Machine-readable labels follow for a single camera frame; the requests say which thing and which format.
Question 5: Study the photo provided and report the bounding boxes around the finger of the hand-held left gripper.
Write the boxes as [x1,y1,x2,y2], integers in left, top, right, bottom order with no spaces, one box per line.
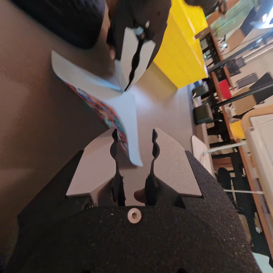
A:
[125,39,156,92]
[114,27,139,92]

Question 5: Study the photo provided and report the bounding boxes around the yellow box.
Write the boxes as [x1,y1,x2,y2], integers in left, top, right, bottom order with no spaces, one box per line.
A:
[153,0,209,89]

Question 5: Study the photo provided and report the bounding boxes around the dark flower origami paper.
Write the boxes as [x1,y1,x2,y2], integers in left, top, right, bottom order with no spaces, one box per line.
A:
[51,50,144,167]

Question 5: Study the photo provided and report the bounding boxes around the white flat base plate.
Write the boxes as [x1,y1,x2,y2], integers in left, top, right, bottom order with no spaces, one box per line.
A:
[190,135,216,177]

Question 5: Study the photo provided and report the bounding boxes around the small yellow object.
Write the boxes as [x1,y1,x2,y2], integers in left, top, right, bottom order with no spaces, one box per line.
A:
[230,121,246,140]

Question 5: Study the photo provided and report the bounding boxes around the small red object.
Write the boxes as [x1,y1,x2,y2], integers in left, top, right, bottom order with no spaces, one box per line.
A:
[219,79,232,100]

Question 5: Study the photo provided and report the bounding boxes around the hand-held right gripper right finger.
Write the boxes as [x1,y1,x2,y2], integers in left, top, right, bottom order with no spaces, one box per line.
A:
[145,127,203,201]

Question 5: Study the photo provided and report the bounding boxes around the instruction sheet board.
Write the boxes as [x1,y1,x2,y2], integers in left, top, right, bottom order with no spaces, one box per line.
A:
[241,105,273,226]

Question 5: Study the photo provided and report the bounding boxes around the black textured armrest pad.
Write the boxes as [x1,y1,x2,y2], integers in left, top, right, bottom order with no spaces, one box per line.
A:
[9,0,107,50]

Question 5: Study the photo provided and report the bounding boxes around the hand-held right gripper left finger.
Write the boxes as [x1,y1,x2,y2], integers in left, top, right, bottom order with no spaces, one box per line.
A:
[66,128,124,201]

